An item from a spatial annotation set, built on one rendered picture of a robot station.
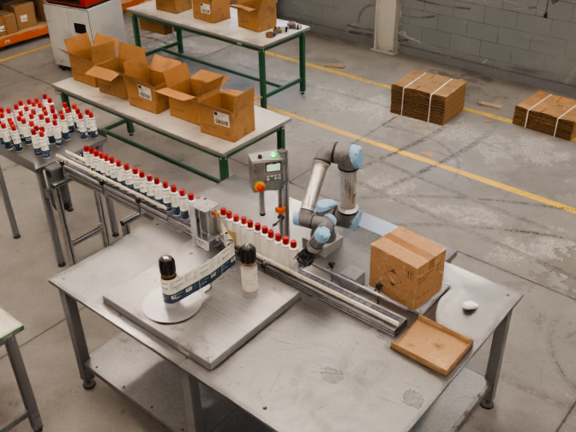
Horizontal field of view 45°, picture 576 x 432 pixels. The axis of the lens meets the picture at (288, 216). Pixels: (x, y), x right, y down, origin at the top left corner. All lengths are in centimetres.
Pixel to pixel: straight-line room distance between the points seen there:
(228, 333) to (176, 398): 77
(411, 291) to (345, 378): 59
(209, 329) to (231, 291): 31
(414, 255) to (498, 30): 549
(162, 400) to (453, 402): 162
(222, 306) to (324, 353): 59
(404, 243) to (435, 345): 54
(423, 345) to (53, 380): 237
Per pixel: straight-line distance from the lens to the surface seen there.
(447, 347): 349
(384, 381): 330
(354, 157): 361
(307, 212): 360
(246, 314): 355
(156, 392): 415
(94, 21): 884
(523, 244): 578
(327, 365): 335
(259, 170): 366
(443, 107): 745
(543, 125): 759
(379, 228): 426
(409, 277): 354
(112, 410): 442
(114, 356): 442
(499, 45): 879
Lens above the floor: 320
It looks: 33 degrees down
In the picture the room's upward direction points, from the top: 1 degrees counter-clockwise
